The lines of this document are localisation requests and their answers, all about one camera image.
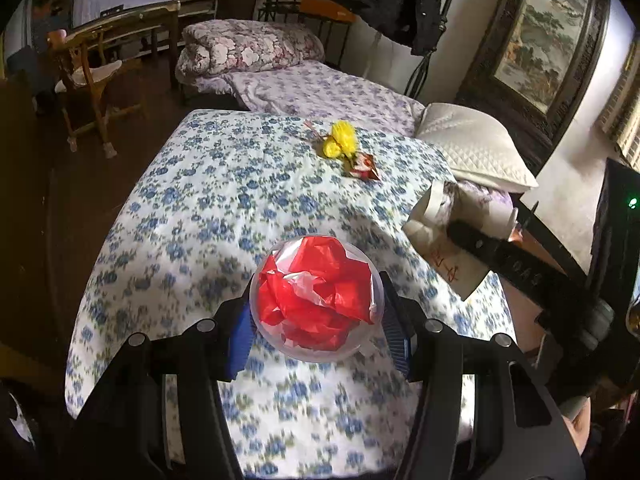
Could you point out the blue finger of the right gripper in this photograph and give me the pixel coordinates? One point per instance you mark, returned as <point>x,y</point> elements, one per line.
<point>491,251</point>

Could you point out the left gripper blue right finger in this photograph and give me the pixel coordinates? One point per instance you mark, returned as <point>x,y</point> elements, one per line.
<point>398,333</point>

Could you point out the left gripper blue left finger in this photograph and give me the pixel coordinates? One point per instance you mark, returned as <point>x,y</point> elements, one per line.
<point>241,340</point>

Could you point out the clear cup red paper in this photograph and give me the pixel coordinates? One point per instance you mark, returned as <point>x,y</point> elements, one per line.
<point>316,298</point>

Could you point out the red gold candy pouch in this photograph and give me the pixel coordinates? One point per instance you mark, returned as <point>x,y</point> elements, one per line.
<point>362,166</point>

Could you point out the person right hand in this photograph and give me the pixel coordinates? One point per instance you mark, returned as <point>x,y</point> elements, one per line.
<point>579,426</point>

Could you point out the folded purple blanket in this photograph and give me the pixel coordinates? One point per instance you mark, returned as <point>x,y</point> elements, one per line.
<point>484,197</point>

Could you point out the white quilted pillow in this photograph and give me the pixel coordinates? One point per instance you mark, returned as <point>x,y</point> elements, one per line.
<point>477,147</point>

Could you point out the framed landscape painting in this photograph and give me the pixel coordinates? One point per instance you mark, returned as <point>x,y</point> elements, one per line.
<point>533,68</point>

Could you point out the purple floral bed sheet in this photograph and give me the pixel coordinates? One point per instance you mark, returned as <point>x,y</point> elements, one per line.
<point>315,91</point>

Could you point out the folded floral quilt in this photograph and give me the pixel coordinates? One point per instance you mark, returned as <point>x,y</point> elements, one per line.
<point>217,47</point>

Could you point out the wooden chair with cushion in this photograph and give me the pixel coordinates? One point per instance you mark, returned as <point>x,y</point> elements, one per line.
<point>92,97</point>

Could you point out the orange seat side table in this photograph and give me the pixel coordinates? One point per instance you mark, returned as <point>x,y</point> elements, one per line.
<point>334,23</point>

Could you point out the wooden desk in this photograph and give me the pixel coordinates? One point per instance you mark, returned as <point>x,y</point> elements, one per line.
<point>147,20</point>

